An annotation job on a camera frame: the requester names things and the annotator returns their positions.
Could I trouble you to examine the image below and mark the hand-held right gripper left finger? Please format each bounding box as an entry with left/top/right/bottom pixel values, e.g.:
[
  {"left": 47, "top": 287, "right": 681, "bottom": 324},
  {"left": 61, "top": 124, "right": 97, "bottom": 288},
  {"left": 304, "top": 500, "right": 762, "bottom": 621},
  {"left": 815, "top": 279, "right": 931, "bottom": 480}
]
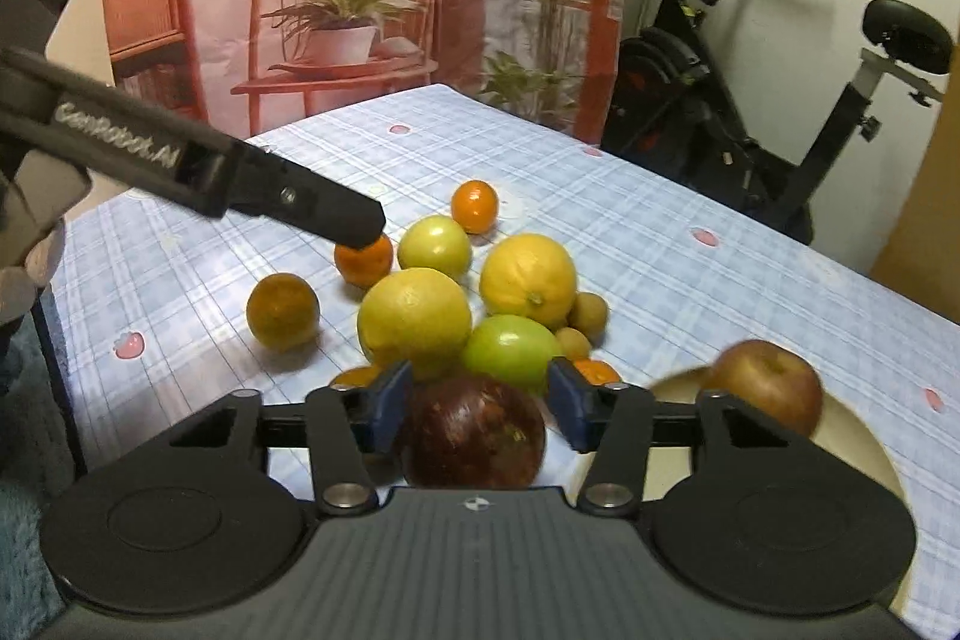
[{"left": 169, "top": 359, "right": 415, "bottom": 515}]

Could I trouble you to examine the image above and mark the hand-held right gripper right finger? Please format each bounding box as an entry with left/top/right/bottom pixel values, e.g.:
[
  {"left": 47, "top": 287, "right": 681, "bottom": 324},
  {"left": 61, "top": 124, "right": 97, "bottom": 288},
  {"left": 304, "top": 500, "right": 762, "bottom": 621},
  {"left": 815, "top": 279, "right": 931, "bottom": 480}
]
[{"left": 546, "top": 356, "right": 800, "bottom": 515}]

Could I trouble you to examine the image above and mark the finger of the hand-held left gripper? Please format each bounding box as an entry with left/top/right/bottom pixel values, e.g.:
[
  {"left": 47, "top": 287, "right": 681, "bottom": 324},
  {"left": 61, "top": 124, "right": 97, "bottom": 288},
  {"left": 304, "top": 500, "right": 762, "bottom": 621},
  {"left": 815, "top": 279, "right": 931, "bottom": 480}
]
[{"left": 227, "top": 140, "right": 388, "bottom": 251}]

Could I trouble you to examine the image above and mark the dark purple passion fruit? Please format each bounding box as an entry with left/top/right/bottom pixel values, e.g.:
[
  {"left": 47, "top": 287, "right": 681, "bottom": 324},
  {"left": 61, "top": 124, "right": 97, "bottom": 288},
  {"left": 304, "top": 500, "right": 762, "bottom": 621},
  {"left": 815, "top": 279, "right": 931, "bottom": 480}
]
[{"left": 401, "top": 374, "right": 548, "bottom": 491}]

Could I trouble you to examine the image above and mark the large round yellow citrus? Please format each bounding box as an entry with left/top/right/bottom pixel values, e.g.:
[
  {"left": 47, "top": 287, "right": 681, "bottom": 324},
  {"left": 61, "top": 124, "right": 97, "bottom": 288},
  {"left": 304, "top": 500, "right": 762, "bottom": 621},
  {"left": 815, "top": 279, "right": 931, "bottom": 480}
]
[{"left": 356, "top": 267, "right": 475, "bottom": 382}]

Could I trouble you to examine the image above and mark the yellow lemon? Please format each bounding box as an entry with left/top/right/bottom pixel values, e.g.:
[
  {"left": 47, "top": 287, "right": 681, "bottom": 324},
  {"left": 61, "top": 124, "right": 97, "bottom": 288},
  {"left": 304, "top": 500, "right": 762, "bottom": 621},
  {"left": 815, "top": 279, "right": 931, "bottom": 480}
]
[{"left": 478, "top": 233, "right": 578, "bottom": 330}]

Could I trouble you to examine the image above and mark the bright orange tangerine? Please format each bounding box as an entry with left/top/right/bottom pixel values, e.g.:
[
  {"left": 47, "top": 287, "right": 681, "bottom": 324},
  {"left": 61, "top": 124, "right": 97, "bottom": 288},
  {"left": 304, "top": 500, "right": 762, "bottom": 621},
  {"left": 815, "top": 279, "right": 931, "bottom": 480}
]
[{"left": 451, "top": 179, "right": 500, "bottom": 235}]

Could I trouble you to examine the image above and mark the cream plate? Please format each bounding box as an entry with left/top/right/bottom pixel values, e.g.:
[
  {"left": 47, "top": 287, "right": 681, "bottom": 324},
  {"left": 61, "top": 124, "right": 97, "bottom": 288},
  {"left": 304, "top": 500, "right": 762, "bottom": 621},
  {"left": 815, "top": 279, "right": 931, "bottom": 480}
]
[{"left": 649, "top": 364, "right": 914, "bottom": 615}]

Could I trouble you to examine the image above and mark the person's left hand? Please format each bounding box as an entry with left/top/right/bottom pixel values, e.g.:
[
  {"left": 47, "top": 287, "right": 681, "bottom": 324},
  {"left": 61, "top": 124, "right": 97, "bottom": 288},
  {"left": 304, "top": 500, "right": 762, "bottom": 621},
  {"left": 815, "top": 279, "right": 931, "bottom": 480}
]
[{"left": 0, "top": 220, "right": 68, "bottom": 330}]

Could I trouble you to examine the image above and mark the small brown fruit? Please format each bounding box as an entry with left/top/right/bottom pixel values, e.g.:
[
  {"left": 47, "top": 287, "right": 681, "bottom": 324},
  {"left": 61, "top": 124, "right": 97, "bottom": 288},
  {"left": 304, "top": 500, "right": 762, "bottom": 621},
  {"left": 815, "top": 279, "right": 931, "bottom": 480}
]
[
  {"left": 566, "top": 291, "right": 610, "bottom": 345},
  {"left": 553, "top": 326, "right": 593, "bottom": 360}
]

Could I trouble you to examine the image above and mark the green apple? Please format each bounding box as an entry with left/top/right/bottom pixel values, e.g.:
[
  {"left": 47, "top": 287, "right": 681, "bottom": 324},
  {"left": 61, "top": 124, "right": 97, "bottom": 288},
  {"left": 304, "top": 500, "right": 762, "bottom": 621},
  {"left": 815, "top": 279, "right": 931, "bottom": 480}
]
[{"left": 461, "top": 314, "right": 565, "bottom": 395}]

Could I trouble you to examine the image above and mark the dark orange fruit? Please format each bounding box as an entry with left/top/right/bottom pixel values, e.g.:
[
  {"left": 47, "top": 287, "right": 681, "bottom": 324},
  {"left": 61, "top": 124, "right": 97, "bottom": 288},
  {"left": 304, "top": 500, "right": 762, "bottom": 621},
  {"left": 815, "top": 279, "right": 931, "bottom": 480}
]
[{"left": 246, "top": 272, "right": 322, "bottom": 352}]

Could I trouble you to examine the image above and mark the yellow-green round fruit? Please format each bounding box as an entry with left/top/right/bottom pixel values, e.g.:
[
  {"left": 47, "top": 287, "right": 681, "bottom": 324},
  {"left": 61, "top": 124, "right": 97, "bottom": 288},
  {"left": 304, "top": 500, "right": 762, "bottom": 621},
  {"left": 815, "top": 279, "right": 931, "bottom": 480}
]
[{"left": 396, "top": 215, "right": 473, "bottom": 281}]

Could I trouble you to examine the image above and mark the blue plaid tablecloth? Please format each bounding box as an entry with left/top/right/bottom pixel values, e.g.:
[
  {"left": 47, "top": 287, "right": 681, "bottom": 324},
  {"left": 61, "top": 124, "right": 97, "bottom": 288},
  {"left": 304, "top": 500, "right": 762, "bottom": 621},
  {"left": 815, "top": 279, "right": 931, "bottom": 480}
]
[{"left": 45, "top": 83, "right": 960, "bottom": 640}]

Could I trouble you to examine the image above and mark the red apple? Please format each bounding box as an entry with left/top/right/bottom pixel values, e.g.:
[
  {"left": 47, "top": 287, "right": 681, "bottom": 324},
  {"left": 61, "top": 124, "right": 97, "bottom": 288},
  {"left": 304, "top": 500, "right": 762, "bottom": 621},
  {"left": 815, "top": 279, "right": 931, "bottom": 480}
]
[{"left": 697, "top": 340, "right": 824, "bottom": 438}]

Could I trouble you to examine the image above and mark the black exercise bike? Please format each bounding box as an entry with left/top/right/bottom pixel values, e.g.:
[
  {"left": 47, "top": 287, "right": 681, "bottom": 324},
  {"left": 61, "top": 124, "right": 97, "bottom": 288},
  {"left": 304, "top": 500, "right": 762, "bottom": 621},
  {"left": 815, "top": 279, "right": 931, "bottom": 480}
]
[{"left": 600, "top": 0, "right": 957, "bottom": 244}]

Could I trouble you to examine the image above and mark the teal fuzzy cloth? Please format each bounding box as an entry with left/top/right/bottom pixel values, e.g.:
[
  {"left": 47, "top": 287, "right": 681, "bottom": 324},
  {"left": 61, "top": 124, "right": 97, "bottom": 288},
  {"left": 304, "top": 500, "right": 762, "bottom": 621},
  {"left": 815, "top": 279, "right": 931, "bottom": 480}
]
[{"left": 0, "top": 310, "right": 76, "bottom": 640}]

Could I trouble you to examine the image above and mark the wooden board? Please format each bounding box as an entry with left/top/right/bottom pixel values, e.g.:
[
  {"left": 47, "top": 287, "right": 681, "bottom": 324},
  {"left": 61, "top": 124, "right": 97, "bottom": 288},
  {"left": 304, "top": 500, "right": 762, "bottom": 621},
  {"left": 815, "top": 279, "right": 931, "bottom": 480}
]
[{"left": 870, "top": 107, "right": 960, "bottom": 319}]

